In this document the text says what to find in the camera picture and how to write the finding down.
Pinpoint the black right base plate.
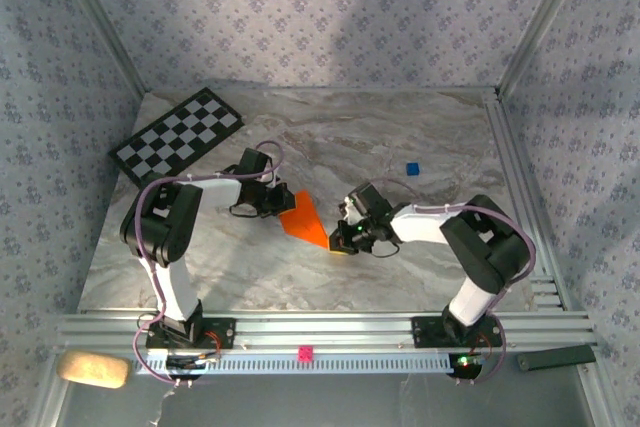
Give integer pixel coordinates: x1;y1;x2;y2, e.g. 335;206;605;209
410;315;504;349

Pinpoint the thin black right gripper cable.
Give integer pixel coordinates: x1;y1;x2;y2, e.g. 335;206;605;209
369;239;401;259

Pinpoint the thin black left gripper cable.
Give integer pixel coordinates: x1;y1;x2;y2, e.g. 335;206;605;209
227;201;262;221

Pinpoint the black controller board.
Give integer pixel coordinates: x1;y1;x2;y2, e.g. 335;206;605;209
447;352;485;379
165;354;207;379

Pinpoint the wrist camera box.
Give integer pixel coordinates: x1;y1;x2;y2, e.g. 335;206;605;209
234;147;279;186
338;182;394;223

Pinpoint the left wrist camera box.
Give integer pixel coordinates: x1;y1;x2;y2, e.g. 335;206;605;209
234;147;279;186

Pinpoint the black left controller board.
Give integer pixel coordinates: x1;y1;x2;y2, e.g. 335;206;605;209
165;354;207;379

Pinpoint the white slotted cable duct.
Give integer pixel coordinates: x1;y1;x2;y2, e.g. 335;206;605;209
132;352;464;376

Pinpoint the aluminium side rail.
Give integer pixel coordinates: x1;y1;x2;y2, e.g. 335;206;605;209
482;89;571;311

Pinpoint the black white checkerboard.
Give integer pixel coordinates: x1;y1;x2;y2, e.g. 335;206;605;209
108;87;246;198

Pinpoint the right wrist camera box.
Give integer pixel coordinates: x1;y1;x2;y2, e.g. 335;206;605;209
338;182;394;223

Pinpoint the short aluminium frame rail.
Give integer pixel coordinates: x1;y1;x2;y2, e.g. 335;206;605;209
27;364;69;427
574;362;626;427

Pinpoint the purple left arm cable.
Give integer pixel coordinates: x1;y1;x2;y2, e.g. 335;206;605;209
131;140;286;388

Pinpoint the black right controller board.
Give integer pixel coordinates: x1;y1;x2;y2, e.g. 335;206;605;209
447;352;485;379

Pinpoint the aluminium frame post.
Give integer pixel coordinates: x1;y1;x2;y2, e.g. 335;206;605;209
49;0;146;98
497;0;596;98

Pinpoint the long aluminium base rail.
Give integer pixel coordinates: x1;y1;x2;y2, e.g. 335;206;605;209
49;310;599;354

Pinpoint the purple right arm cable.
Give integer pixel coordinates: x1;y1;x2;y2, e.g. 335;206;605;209
367;176;537;388

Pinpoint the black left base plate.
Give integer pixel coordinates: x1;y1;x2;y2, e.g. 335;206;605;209
145;316;237;351

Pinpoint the flat black bar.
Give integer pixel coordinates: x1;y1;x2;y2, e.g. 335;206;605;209
516;344;598;373

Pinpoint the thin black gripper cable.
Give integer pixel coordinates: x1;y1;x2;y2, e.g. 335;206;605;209
369;239;401;259
227;201;262;221

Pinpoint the orange paper sheet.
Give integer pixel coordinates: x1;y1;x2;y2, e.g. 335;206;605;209
278;190;331;251

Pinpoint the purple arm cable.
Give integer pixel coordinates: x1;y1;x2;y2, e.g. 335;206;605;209
367;176;537;388
131;140;286;388

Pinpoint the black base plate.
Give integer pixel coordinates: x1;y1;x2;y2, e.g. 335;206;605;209
145;316;237;351
410;315;504;349

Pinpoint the beige sponge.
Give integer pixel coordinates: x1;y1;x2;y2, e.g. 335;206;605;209
56;349;133;390

